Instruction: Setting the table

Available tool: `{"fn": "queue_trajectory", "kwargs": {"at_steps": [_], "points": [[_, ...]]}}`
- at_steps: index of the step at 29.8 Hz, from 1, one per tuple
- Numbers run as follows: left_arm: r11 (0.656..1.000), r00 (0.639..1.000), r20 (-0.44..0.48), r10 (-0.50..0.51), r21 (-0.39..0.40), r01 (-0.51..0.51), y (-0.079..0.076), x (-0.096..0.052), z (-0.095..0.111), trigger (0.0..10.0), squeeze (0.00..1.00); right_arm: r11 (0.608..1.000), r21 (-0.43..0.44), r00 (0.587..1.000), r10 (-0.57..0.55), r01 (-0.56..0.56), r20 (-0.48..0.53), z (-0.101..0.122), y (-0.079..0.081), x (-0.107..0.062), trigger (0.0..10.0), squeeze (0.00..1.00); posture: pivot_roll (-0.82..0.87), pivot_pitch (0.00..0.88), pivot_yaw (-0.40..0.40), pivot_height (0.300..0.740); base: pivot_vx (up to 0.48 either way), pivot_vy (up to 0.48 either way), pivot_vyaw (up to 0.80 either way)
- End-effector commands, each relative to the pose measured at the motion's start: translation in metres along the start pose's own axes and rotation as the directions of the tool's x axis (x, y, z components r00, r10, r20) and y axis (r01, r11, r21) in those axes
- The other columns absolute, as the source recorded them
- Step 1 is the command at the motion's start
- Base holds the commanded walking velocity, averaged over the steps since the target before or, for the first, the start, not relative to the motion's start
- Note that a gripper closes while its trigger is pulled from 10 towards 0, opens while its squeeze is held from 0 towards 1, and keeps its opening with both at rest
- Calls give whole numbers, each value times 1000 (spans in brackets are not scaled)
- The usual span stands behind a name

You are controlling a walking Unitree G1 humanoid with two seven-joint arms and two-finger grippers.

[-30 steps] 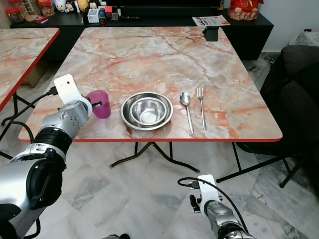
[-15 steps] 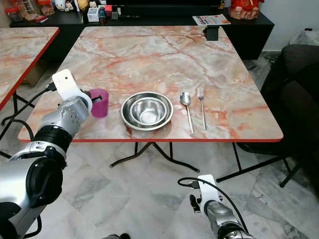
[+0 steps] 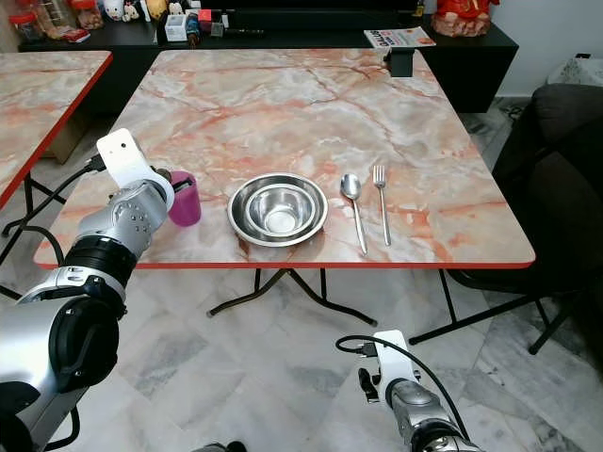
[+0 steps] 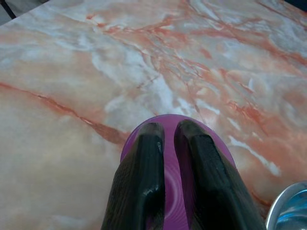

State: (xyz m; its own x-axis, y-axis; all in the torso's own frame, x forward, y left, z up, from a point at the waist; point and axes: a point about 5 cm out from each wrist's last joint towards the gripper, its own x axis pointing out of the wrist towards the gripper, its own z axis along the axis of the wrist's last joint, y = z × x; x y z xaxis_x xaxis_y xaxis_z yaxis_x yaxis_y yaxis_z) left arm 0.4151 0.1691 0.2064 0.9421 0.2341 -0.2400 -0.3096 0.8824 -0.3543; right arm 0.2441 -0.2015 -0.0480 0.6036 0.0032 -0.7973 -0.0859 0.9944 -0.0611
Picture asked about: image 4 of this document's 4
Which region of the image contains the purple plastic cup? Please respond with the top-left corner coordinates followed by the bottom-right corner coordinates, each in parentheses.
top-left (119, 114), bottom-right (241, 230)

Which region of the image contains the marble pattern folding table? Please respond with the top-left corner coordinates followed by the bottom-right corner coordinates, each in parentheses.
top-left (0, 0), bottom-right (307, 230)

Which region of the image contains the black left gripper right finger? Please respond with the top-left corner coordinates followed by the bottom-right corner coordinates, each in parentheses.
top-left (174, 119), bottom-right (267, 230)

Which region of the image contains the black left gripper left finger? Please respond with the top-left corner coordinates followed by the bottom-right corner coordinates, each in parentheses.
top-left (100, 122), bottom-right (166, 230)

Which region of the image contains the shiny metal bowl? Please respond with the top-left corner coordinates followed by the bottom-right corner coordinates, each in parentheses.
top-left (265, 180), bottom-right (307, 230)

